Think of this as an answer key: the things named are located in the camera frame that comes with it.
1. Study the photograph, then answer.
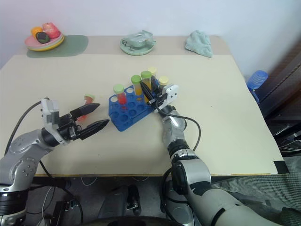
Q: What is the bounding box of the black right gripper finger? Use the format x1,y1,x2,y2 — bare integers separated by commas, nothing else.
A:
150,74,162,96
140,79,156,105

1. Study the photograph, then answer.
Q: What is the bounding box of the grey green fabric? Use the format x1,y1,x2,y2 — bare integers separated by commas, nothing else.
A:
210,154,301,226

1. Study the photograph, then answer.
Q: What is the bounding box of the green-capped red liquid tube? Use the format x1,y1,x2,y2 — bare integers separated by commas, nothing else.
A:
113,83,129,106
77,94,96,122

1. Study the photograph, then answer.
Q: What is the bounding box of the dark wooden furniture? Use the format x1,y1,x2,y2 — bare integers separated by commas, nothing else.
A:
258,43,301,157

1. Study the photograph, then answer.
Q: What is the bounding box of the yellow-capped test tube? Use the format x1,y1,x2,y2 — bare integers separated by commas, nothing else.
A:
147,66,158,82

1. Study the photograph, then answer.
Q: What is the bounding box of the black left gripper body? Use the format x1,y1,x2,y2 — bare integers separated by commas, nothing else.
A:
57,113,82,142

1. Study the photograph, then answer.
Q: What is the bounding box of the yellow plate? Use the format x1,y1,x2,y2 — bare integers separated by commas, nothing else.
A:
27,36,65,52

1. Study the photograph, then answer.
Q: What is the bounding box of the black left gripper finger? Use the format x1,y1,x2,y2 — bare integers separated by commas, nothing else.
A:
70,102,102,119
78,119,111,141

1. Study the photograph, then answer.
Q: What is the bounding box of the clear crumpled plastic bag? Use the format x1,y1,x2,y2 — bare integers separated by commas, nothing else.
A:
120,29,157,49

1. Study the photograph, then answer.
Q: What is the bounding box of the blue ribbed water bottle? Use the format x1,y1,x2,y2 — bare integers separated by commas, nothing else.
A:
245,70,269,105

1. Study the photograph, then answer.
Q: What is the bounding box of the black tape patch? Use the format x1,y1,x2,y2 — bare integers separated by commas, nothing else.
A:
273,160,290,175

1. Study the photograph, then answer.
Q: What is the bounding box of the pale-yellow-capped test tube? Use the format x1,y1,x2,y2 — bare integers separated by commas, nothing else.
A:
158,75,170,93

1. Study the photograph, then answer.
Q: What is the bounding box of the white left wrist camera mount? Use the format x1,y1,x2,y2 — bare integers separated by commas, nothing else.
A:
40,97,62,130

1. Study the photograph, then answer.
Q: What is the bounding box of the light green plate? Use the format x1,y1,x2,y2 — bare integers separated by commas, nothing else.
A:
26,34,64,49

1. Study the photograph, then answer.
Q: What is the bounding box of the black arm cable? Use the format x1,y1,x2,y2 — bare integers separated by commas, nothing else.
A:
158,111,202,152
4,101,43,157

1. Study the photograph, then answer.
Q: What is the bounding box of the green-capped orange liquid tube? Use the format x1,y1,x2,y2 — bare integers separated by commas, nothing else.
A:
130,74,143,97

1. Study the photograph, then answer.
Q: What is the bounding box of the mint green plate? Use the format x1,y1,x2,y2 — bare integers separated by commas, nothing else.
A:
119,37,156,56

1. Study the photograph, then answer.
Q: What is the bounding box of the blue test tube rack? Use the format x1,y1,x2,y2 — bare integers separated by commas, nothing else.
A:
108,85,158,132

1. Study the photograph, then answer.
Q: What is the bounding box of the dark purple green fruit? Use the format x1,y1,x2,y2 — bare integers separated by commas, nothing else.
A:
35,32,50,44

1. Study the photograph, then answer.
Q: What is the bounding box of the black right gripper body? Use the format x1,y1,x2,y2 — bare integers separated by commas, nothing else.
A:
152,92,168,112

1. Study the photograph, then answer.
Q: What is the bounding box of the black box with cables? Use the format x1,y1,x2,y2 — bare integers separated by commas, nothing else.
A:
43,199,84,226

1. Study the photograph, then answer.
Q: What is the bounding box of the green placemat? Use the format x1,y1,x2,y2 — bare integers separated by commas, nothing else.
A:
26,34,89,58

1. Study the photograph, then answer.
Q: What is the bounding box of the mint green cloth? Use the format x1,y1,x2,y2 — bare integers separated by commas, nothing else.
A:
184,30,214,58

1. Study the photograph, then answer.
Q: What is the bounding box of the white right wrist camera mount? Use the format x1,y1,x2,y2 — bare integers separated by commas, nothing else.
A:
156,84,180,112

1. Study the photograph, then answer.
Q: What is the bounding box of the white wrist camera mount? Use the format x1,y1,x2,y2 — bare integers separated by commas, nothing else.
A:
40,97,62,130
156,84,180,112

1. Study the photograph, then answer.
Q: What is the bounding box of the green-capped yellow liquid tube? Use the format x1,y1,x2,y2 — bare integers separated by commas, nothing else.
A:
140,70,153,97

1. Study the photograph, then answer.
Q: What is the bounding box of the pink plate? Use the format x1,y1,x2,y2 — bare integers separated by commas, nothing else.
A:
24,32,63,48

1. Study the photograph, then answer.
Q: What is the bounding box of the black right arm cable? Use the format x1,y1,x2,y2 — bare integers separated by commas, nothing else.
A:
158,111,202,152

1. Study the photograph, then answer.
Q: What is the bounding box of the pink red fruit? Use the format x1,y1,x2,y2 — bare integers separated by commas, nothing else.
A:
42,22,59,39

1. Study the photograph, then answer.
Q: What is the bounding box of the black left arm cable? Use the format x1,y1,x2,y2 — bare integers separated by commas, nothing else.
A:
4,101,43,157

